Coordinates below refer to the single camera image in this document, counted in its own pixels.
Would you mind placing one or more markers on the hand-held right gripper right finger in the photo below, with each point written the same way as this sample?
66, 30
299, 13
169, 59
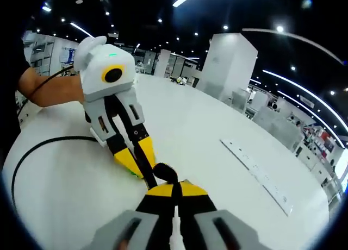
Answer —
212, 228

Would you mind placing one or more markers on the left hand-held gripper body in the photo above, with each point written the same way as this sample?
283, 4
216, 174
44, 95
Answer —
98, 70

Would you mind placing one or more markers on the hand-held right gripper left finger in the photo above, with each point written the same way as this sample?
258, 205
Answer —
136, 228

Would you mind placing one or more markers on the small yellow black object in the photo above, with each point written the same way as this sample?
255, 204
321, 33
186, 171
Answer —
180, 80

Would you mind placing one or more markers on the long white strip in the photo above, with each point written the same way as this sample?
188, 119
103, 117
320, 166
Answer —
255, 174

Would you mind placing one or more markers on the white square pillar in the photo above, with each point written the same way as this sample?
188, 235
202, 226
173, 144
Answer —
228, 68

